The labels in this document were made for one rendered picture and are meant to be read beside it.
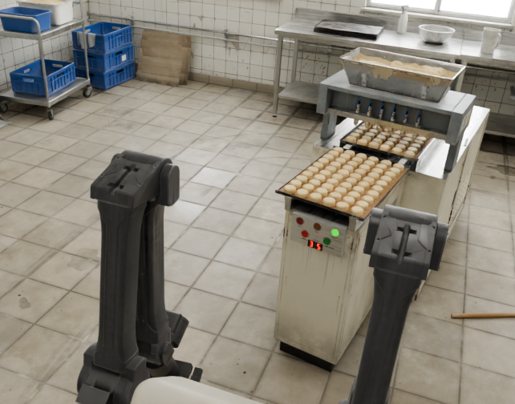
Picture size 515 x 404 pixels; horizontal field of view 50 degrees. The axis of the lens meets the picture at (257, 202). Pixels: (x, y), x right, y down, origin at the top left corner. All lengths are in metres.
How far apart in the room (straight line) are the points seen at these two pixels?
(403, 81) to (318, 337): 1.29
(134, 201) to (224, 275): 2.53
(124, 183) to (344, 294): 1.73
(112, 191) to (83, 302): 2.38
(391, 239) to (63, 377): 2.25
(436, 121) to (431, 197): 0.38
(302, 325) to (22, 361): 1.34
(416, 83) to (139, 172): 2.07
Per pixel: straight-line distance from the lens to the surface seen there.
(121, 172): 0.89
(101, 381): 1.03
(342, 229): 2.28
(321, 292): 2.53
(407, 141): 3.02
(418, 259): 0.75
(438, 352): 3.10
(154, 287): 1.03
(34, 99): 5.69
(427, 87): 2.80
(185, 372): 1.28
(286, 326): 2.74
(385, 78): 2.84
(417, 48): 5.31
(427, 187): 2.90
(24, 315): 3.22
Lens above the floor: 2.01
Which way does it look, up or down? 29 degrees down
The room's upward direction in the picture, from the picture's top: 4 degrees clockwise
